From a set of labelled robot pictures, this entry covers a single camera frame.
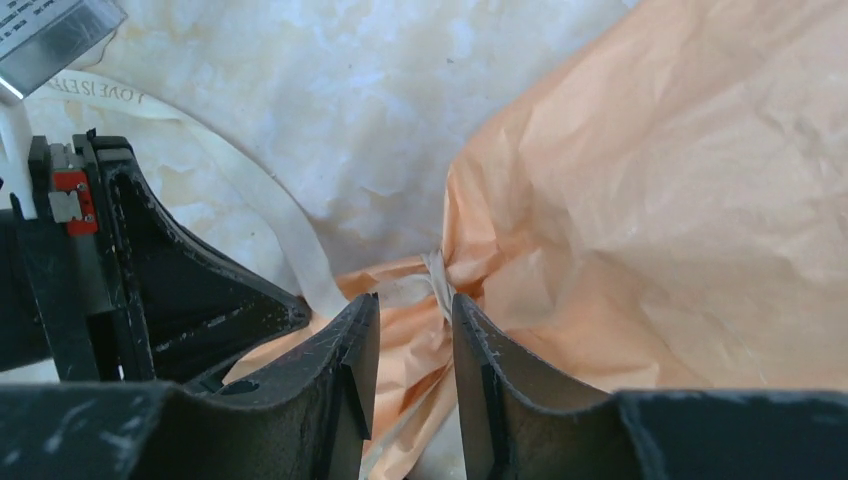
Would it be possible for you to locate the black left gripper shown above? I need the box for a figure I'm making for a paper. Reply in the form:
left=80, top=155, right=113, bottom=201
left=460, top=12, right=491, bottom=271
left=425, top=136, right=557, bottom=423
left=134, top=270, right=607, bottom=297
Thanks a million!
left=1, top=130, right=311, bottom=383

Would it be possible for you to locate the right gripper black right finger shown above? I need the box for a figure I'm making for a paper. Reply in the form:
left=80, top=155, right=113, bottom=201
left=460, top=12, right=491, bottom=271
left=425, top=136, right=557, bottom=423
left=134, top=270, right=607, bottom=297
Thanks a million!
left=452, top=294, right=847, bottom=479

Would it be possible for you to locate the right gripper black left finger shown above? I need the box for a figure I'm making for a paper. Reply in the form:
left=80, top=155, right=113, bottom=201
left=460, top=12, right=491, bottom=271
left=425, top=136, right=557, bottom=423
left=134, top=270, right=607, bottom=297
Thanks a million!
left=1, top=294, right=380, bottom=479

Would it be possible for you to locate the cream printed ribbon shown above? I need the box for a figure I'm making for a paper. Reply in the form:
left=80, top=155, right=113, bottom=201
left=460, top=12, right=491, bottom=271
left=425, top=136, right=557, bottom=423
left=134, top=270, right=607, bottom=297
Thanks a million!
left=26, top=69, right=458, bottom=326

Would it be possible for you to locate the flower bouquet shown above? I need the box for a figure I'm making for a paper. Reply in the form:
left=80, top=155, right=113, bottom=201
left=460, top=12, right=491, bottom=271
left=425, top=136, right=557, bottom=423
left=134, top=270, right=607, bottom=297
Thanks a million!
left=221, top=0, right=848, bottom=480

